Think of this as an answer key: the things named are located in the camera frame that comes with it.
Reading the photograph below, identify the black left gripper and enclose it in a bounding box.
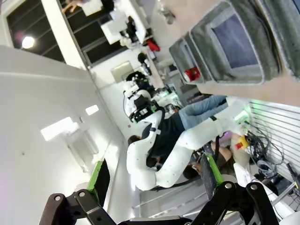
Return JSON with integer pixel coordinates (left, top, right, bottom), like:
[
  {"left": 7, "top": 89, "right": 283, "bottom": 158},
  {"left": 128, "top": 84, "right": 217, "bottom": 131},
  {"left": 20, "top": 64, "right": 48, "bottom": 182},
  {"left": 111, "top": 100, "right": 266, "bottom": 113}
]
[{"left": 131, "top": 96, "right": 155, "bottom": 123}]

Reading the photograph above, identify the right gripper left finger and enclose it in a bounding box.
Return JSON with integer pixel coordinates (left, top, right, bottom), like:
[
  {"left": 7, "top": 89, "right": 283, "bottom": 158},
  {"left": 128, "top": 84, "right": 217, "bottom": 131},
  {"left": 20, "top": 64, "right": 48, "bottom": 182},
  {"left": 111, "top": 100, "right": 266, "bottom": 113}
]
[{"left": 45, "top": 158, "right": 111, "bottom": 225}]

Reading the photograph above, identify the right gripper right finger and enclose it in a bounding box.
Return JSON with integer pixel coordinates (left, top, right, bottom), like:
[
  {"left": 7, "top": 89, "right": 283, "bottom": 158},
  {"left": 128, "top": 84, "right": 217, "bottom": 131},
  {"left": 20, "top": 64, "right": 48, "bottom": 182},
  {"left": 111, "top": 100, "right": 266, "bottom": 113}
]
[{"left": 192, "top": 153, "right": 281, "bottom": 225}]

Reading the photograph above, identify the crushed red drink can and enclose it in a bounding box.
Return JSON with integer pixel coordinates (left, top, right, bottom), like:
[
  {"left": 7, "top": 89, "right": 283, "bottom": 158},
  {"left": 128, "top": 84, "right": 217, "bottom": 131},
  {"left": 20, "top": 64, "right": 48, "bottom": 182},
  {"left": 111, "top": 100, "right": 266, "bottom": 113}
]
[{"left": 183, "top": 67, "right": 201, "bottom": 82}]

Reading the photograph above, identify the large rectangular ceiling light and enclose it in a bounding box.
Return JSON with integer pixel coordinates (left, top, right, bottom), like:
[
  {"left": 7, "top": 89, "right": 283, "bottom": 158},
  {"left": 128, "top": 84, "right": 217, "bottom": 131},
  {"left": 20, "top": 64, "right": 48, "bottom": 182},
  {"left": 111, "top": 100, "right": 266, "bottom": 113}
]
[{"left": 41, "top": 116, "right": 79, "bottom": 142}]

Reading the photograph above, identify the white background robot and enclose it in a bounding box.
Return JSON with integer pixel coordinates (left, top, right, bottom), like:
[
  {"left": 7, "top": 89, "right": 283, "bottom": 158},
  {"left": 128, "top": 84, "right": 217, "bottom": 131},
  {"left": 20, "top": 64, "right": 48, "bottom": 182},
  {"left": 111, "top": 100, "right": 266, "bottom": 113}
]
[{"left": 122, "top": 72, "right": 150, "bottom": 113}]

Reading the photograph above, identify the clear plastic cup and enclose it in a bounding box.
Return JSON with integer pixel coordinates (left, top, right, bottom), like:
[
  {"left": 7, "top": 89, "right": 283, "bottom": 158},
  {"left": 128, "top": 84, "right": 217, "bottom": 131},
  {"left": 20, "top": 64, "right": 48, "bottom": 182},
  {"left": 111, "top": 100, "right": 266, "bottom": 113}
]
[{"left": 159, "top": 3, "right": 176, "bottom": 24}]

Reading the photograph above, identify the yellow red emergency stop button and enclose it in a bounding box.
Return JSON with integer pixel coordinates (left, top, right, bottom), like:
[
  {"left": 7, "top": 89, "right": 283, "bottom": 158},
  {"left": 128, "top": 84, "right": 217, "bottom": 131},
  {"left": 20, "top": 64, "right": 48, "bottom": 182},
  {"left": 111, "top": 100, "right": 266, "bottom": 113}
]
[{"left": 235, "top": 135, "right": 249, "bottom": 150}]

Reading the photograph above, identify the person in jeans dark shirt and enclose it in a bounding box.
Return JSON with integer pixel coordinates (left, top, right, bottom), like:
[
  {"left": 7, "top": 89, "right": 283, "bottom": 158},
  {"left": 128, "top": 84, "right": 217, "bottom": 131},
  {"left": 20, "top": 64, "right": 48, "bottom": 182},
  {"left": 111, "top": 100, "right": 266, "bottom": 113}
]
[{"left": 127, "top": 95, "right": 229, "bottom": 165}]

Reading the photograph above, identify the round ceiling lamp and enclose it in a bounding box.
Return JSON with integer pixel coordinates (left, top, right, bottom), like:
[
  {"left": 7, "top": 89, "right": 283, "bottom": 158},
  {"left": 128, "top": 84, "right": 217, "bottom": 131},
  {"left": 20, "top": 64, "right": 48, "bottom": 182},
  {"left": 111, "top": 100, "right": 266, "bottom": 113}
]
[{"left": 21, "top": 36, "right": 36, "bottom": 50}]

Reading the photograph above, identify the grey fabric basket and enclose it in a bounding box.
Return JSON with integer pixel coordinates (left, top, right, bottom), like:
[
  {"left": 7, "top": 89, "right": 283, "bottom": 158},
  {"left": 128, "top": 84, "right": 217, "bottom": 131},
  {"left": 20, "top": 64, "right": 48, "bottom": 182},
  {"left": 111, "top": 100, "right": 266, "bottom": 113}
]
[
  {"left": 256, "top": 0, "right": 300, "bottom": 83},
  {"left": 189, "top": 0, "right": 282, "bottom": 85},
  {"left": 168, "top": 35, "right": 200, "bottom": 82}
]

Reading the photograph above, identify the seated dark-haired person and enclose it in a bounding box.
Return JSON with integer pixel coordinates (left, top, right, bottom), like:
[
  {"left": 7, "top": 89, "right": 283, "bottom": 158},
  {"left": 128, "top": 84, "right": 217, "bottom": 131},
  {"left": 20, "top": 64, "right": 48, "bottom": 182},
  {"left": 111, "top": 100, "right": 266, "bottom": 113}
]
[{"left": 182, "top": 142, "right": 235, "bottom": 180}]

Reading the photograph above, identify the grey cable bundle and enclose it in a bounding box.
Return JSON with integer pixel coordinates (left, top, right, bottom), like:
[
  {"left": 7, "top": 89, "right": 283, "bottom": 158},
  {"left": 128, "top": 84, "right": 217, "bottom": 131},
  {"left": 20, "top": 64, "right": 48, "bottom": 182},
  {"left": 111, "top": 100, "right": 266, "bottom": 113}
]
[{"left": 246, "top": 130, "right": 285, "bottom": 179}]

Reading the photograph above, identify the small rectangular ceiling light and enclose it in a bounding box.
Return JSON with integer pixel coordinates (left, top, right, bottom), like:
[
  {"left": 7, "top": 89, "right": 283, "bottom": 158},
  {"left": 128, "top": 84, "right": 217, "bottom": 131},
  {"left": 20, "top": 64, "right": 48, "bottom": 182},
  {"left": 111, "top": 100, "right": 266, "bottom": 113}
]
[{"left": 85, "top": 105, "right": 99, "bottom": 116}]

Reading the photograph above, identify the white slatted panel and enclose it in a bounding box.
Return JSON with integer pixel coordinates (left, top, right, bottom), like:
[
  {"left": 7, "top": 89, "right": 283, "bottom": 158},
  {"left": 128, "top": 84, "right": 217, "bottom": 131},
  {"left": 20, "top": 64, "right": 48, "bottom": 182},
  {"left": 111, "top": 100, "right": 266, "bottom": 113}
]
[{"left": 248, "top": 100, "right": 300, "bottom": 181}]

